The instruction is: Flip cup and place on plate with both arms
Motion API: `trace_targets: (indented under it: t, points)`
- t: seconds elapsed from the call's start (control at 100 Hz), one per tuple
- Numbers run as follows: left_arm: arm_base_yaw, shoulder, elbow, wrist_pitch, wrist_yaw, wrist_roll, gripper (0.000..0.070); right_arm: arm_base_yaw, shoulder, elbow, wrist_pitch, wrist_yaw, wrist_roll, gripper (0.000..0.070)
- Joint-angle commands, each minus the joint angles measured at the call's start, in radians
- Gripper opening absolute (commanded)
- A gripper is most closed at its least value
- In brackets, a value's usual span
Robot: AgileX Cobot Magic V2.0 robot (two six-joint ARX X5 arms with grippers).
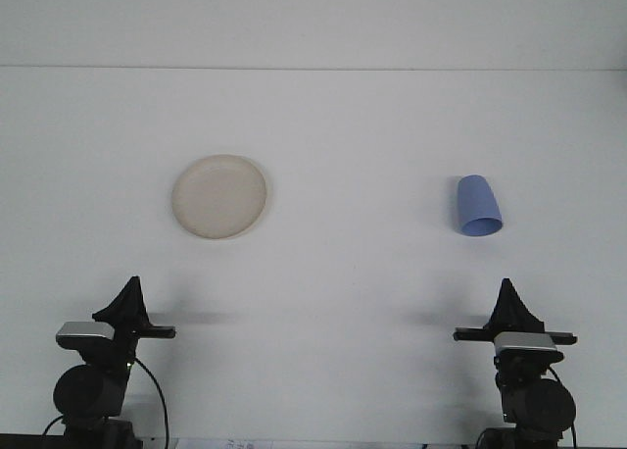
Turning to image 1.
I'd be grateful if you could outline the pale blue cup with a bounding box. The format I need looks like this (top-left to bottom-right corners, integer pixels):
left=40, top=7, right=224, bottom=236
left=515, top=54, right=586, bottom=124
left=456, top=174, right=505, bottom=237

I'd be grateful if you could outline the pale round plate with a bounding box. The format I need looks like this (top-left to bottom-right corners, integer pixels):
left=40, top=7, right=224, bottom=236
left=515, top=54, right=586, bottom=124
left=169, top=153, right=273, bottom=242

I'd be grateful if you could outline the black base block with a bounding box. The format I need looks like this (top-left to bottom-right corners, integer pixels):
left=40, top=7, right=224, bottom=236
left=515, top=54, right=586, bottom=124
left=477, top=426, right=520, bottom=449
left=105, top=419, right=144, bottom=449

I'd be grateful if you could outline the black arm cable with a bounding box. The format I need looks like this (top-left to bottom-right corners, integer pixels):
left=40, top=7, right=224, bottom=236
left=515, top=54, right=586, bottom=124
left=128, top=356, right=170, bottom=448
left=546, top=365, right=580, bottom=445

